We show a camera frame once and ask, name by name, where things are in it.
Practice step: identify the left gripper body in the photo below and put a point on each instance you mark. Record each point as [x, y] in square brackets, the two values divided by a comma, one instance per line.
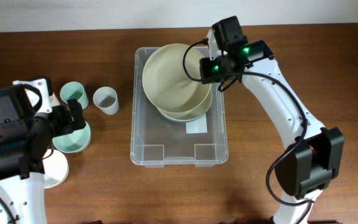
[61, 122]

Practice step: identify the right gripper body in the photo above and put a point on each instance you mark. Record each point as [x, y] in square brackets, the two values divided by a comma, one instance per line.
[214, 70]

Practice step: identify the beige bowl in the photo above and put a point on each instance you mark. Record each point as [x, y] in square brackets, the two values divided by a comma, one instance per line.
[195, 113]
[170, 78]

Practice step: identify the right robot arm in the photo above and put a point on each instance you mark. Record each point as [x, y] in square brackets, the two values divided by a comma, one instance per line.
[312, 155]

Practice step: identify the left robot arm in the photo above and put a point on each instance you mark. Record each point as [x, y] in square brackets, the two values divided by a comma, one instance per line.
[28, 123]

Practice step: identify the beige cup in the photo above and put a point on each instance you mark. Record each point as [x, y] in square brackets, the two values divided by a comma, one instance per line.
[53, 100]

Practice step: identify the mint green bowl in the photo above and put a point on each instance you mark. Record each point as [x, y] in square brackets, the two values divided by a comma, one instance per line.
[75, 142]

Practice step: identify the mint green cup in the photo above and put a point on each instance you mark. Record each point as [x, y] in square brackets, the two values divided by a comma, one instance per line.
[74, 90]

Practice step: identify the grey cup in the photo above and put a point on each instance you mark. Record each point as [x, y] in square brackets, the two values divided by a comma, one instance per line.
[105, 98]

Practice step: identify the white bowl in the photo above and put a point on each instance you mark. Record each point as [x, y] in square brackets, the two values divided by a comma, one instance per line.
[56, 168]

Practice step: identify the white label in bin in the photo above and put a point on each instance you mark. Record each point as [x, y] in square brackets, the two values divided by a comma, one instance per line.
[197, 126]

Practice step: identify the clear plastic storage bin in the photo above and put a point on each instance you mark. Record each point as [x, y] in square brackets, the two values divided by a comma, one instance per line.
[156, 141]

